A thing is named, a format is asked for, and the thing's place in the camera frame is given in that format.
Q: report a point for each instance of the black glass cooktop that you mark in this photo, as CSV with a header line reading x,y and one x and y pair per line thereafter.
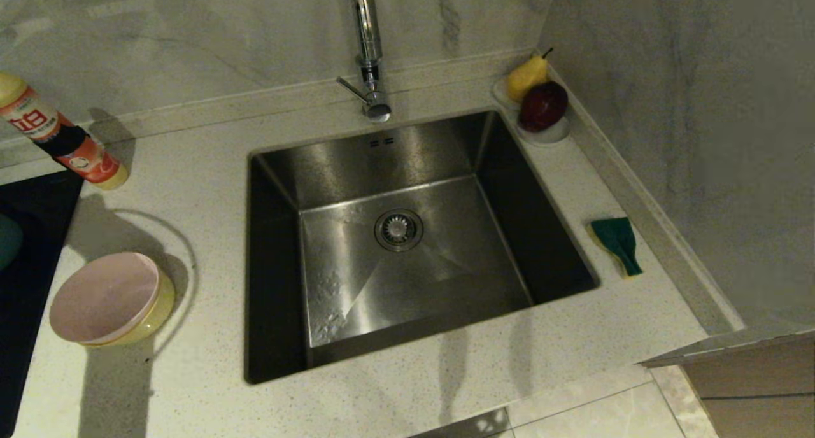
x,y
32,266

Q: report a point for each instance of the round metal drain strainer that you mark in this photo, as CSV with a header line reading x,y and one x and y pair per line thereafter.
x,y
399,229

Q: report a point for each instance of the green and yellow sponge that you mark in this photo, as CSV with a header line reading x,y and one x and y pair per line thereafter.
x,y
617,240

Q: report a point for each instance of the small white dish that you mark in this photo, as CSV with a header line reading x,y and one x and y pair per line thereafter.
x,y
554,135
500,93

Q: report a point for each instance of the stainless steel sink basin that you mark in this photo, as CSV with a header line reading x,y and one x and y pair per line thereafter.
x,y
446,266

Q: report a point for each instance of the blue plastic bowl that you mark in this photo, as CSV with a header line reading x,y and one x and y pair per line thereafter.
x,y
9,240

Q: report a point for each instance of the pink plastic bowl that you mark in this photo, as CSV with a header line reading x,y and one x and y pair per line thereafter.
x,y
102,298

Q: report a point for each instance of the light wood cabinet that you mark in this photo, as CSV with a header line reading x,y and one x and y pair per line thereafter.
x,y
764,390

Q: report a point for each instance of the chrome faucet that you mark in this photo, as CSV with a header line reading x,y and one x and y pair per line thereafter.
x,y
369,37

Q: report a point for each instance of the yellow plastic bowl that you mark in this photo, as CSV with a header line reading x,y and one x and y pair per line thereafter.
x,y
159,310

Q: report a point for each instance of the yellow pear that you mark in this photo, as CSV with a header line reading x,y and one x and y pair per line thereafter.
x,y
525,80

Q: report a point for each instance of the dark red apple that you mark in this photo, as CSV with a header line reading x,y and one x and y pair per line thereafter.
x,y
543,105

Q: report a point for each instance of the orange yellow detergent bottle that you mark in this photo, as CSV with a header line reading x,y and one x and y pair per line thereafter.
x,y
44,123

